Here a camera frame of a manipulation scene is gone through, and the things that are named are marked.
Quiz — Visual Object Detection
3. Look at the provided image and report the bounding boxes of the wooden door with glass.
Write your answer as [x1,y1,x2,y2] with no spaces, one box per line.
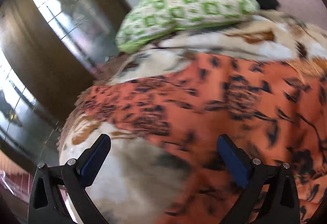
[1,0,130,122]

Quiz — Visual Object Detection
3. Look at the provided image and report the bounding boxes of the beige leaf print blanket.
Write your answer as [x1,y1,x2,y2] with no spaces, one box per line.
[59,11,326,223]

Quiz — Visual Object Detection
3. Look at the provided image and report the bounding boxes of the green white checkered pillow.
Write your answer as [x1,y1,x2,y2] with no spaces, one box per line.
[116,0,259,54]

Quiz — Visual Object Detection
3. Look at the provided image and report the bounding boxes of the brown fringed bedsheet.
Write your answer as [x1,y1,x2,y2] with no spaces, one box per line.
[57,52,131,153]

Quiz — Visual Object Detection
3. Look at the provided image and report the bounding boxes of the orange black floral garment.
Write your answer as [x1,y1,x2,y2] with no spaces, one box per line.
[82,53,326,223]

